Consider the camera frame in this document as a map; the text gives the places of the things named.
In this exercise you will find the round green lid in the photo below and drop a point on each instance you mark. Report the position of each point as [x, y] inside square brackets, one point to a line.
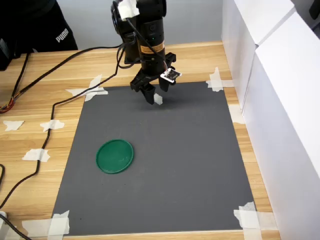
[115, 156]

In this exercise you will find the white tape on mat corner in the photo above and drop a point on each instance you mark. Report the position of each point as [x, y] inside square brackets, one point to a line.
[56, 225]
[216, 81]
[252, 218]
[90, 88]

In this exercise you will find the dark grey mat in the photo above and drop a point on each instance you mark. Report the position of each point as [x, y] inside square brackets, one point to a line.
[162, 162]

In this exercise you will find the white tape on mat edge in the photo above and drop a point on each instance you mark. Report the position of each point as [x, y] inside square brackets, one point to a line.
[236, 113]

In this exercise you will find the white partition panel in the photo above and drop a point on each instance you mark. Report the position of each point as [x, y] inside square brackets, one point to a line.
[287, 125]
[250, 37]

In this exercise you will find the person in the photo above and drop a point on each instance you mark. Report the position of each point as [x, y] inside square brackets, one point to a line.
[37, 25]

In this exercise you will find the loose white tape piece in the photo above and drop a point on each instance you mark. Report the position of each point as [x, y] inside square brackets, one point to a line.
[13, 125]

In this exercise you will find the black box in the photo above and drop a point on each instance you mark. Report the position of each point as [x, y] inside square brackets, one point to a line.
[5, 55]

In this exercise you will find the white camera box with board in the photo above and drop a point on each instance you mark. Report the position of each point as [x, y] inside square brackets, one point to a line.
[171, 75]

